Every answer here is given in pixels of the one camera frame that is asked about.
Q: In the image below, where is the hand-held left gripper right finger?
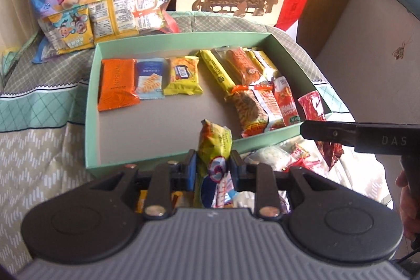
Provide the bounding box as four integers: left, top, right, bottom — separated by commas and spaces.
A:
230, 150, 332, 220

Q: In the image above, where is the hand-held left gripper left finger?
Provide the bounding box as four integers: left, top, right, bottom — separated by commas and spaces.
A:
93, 150, 197, 219

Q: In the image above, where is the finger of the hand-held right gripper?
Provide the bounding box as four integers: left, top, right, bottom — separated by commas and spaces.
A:
300, 120, 359, 149

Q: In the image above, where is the red snack packet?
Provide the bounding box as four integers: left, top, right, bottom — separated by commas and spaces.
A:
298, 91, 344, 169

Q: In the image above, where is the golden yellow snack packet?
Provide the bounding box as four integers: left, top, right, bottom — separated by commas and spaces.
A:
193, 119, 233, 208

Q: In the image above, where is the small red packet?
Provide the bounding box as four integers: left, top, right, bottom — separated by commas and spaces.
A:
289, 142, 311, 163

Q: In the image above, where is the pale pink snack packet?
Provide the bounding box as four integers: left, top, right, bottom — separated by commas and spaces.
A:
244, 145, 293, 173

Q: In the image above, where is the green cardboard box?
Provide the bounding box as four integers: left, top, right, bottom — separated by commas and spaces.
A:
85, 31, 333, 179

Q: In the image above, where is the long red sausage stick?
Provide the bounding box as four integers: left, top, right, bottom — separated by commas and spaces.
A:
273, 77, 301, 126

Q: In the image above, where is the orange crispy noodle packet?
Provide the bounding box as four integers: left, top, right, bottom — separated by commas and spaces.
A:
251, 85, 287, 131
231, 86, 271, 138

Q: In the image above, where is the yellow biscuit packet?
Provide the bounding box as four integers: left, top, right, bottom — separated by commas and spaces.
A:
163, 56, 204, 96

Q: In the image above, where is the long yellow snack packet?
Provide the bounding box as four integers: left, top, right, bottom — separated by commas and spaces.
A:
196, 50, 237, 97

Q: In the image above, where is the yellow cake packet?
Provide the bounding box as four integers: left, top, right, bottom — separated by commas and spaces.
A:
246, 50, 280, 80

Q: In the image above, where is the blue white wafer packet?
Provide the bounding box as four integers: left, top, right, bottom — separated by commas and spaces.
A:
135, 59, 165, 100

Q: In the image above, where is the clear floss cake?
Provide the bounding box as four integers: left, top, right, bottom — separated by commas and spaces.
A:
223, 48, 266, 85

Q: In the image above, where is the orange snack packet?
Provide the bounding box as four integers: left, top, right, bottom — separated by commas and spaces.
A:
98, 59, 141, 112

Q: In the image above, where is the person's right hand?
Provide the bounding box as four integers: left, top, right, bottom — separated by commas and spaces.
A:
395, 168, 420, 241

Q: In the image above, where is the wooden cabinet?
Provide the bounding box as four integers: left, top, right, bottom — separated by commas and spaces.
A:
297, 0, 365, 61

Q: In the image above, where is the patterned bed sheet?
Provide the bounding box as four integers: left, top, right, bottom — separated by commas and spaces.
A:
0, 9, 394, 212

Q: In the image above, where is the pale yellow green cloth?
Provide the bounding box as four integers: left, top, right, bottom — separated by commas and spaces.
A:
0, 45, 24, 84

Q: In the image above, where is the black cable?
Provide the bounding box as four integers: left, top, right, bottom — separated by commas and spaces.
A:
394, 234, 420, 269

